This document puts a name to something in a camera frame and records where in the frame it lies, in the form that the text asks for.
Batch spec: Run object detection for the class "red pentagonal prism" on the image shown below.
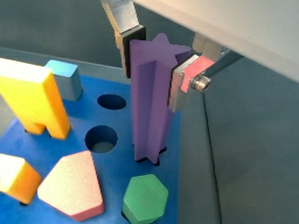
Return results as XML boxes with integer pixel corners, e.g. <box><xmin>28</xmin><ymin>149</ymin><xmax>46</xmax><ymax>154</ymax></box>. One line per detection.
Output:
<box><xmin>38</xmin><ymin>150</ymin><xmax>104</xmax><ymax>221</ymax></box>

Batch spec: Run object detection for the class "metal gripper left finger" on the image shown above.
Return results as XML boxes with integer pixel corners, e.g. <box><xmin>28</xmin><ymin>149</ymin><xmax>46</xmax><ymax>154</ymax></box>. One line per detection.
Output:
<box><xmin>100</xmin><ymin>0</ymin><xmax>146</xmax><ymax>78</ymax></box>

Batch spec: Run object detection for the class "green hexagonal prism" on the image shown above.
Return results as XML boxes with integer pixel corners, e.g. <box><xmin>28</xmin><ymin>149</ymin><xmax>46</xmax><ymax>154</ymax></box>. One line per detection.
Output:
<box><xmin>123</xmin><ymin>174</ymin><xmax>169</xmax><ymax>224</ymax></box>

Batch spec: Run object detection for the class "small light blue block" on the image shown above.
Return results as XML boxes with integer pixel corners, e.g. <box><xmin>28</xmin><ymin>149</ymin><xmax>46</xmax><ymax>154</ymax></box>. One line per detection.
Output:
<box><xmin>46</xmin><ymin>59</ymin><xmax>83</xmax><ymax>102</ymax></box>

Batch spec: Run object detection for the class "yellow arch block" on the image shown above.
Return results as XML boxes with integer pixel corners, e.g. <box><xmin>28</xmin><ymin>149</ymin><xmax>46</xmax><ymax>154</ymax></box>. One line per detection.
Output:
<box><xmin>0</xmin><ymin>57</ymin><xmax>72</xmax><ymax>206</ymax></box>

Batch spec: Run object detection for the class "blue shape sorter base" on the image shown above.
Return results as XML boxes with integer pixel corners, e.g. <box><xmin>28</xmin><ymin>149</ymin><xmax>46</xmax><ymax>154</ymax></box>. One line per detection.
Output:
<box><xmin>0</xmin><ymin>76</ymin><xmax>181</xmax><ymax>224</ymax></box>

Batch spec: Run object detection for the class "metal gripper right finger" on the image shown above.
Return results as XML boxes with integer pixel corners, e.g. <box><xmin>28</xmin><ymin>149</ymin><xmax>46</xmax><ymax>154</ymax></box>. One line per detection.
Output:
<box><xmin>169</xmin><ymin>33</ymin><xmax>242</xmax><ymax>112</ymax></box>

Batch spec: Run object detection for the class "purple star prism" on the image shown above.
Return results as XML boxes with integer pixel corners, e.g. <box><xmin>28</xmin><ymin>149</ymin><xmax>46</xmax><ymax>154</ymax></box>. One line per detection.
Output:
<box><xmin>130</xmin><ymin>33</ymin><xmax>191</xmax><ymax>164</ymax></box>

